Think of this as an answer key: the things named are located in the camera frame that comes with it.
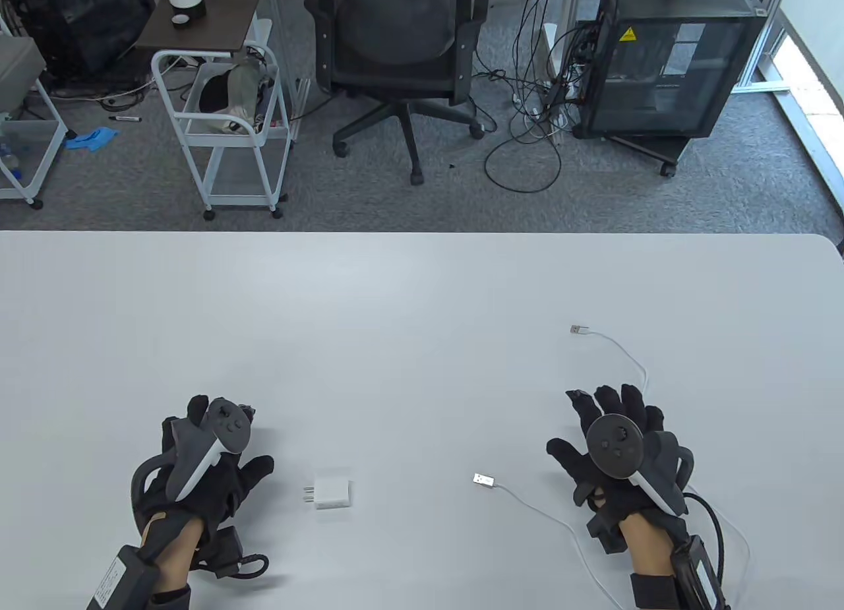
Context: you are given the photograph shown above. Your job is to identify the dark brown side table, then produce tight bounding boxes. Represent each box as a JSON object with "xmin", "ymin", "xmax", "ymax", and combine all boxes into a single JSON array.
[{"xmin": 135, "ymin": 0, "xmax": 270, "ymax": 51}]

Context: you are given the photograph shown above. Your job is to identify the white rolling cart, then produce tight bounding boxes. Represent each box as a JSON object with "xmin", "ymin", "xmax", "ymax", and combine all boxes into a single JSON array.
[{"xmin": 151, "ymin": 41, "xmax": 293, "ymax": 222}]

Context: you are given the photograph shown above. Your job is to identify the black left wrist strap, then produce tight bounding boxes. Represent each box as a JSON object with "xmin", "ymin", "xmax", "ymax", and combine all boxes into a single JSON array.
[{"xmin": 150, "ymin": 584, "xmax": 193, "ymax": 610}]

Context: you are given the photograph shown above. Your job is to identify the white charger head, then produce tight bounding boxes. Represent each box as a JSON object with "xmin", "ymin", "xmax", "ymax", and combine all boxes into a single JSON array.
[{"xmin": 303, "ymin": 481, "xmax": 355, "ymax": 510}]

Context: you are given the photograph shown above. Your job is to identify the white cart with grey top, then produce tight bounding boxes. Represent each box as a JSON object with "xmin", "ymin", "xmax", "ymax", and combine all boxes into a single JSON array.
[{"xmin": 0, "ymin": 37, "xmax": 69, "ymax": 210}]

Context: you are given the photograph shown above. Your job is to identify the white upright board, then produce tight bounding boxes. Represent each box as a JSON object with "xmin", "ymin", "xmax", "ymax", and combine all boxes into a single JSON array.
[{"xmin": 541, "ymin": 22, "xmax": 562, "ymax": 84}]

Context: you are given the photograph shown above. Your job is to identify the grey white hand controller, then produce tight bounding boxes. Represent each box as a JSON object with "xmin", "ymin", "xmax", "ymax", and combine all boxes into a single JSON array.
[
  {"xmin": 166, "ymin": 399, "xmax": 253, "ymax": 504},
  {"xmin": 586, "ymin": 413, "xmax": 690, "ymax": 516}
]

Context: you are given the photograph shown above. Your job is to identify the blue glove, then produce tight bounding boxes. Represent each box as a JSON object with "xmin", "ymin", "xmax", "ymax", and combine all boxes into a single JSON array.
[{"xmin": 64, "ymin": 127, "xmax": 121, "ymax": 152}]

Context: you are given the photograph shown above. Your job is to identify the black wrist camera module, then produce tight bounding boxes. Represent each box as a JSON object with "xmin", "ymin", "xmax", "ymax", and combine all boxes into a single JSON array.
[
  {"xmin": 196, "ymin": 528, "xmax": 270, "ymax": 580},
  {"xmin": 586, "ymin": 510, "xmax": 628, "ymax": 556}
]

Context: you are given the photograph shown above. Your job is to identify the black right wrist camera module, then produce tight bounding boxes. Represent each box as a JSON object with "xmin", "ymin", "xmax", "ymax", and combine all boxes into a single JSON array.
[{"xmin": 586, "ymin": 510, "xmax": 628, "ymax": 556}]

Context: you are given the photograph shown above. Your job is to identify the white power strip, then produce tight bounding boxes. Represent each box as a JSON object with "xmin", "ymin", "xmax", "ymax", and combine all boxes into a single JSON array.
[{"xmin": 525, "ymin": 106, "xmax": 573, "ymax": 132}]

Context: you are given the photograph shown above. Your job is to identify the person's left forearm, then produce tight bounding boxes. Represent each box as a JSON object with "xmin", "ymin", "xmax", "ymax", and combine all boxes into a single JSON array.
[{"xmin": 142, "ymin": 512, "xmax": 202, "ymax": 596}]

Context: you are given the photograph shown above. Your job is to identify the grey white left hand controller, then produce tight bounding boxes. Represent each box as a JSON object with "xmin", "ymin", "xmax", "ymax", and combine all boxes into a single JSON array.
[{"xmin": 166, "ymin": 399, "xmax": 253, "ymax": 504}]

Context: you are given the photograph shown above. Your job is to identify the black wrist strap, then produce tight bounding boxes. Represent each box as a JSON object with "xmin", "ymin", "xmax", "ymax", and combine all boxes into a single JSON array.
[
  {"xmin": 630, "ymin": 572, "xmax": 680, "ymax": 610},
  {"xmin": 150, "ymin": 584, "xmax": 193, "ymax": 610}
]

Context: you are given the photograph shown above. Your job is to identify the black mesh office chair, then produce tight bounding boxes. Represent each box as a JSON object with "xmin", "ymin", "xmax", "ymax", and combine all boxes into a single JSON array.
[{"xmin": 305, "ymin": 0, "xmax": 493, "ymax": 187}]

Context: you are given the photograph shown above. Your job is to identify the black labelled wrist box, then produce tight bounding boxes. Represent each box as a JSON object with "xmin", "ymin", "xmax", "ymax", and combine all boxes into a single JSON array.
[
  {"xmin": 86, "ymin": 547, "xmax": 160, "ymax": 610},
  {"xmin": 671, "ymin": 534, "xmax": 730, "ymax": 610}
]

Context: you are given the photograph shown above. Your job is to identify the black labelled right wrist box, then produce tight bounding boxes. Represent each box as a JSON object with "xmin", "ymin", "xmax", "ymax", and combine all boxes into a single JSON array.
[{"xmin": 671, "ymin": 534, "xmax": 730, "ymax": 610}]

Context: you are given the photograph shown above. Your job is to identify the black right wrist strap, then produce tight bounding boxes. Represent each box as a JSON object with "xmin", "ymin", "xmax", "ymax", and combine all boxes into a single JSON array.
[{"xmin": 630, "ymin": 572, "xmax": 680, "ymax": 610}]

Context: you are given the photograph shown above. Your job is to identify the person's right forearm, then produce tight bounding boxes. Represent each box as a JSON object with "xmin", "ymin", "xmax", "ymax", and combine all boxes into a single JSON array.
[{"xmin": 622, "ymin": 514, "xmax": 681, "ymax": 579}]

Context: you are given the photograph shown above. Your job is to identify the black and grey bundle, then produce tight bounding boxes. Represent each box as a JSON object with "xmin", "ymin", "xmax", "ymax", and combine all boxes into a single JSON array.
[{"xmin": 198, "ymin": 61, "xmax": 278, "ymax": 135}]

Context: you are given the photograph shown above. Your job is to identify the grey white right hand controller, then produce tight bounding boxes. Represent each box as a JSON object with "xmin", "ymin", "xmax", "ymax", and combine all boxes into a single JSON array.
[{"xmin": 586, "ymin": 413, "xmax": 690, "ymax": 516}]

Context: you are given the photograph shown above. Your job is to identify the aluminium frame post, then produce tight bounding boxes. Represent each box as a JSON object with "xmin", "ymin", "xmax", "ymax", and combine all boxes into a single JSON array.
[{"xmin": 730, "ymin": 0, "xmax": 793, "ymax": 96}]

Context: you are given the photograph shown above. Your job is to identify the black left wrist camera module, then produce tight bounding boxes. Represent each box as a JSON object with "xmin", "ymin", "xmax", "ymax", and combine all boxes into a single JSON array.
[{"xmin": 196, "ymin": 528, "xmax": 270, "ymax": 580}]

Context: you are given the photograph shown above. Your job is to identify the person's right hand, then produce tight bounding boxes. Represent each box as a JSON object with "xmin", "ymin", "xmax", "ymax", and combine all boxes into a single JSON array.
[{"xmin": 546, "ymin": 384, "xmax": 695, "ymax": 539}]

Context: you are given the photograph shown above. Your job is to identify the person's left hand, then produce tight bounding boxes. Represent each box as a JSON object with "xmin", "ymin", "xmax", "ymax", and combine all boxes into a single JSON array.
[{"xmin": 131, "ymin": 394, "xmax": 276, "ymax": 530}]

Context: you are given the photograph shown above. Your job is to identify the black enclosure with yellow label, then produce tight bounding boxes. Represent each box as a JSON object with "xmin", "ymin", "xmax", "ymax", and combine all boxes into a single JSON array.
[{"xmin": 572, "ymin": 0, "xmax": 769, "ymax": 178}]

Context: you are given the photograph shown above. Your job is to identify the large black case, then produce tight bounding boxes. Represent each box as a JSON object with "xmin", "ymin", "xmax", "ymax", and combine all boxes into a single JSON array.
[{"xmin": 12, "ymin": 0, "xmax": 156, "ymax": 88}]

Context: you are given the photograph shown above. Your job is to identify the black labelled left wrist box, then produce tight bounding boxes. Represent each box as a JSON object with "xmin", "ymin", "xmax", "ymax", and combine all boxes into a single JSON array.
[{"xmin": 86, "ymin": 547, "xmax": 160, "ymax": 610}]

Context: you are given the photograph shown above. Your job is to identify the white USB cable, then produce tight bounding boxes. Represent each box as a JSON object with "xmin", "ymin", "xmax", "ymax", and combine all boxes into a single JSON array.
[{"xmin": 472, "ymin": 324, "xmax": 753, "ymax": 610}]

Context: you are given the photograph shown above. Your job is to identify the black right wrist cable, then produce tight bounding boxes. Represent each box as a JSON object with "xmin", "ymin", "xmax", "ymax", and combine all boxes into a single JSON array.
[{"xmin": 684, "ymin": 494, "xmax": 727, "ymax": 588}]

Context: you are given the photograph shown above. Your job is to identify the black floor cables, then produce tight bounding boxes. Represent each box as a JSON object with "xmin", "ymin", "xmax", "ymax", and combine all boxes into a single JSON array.
[{"xmin": 476, "ymin": 0, "xmax": 597, "ymax": 193}]

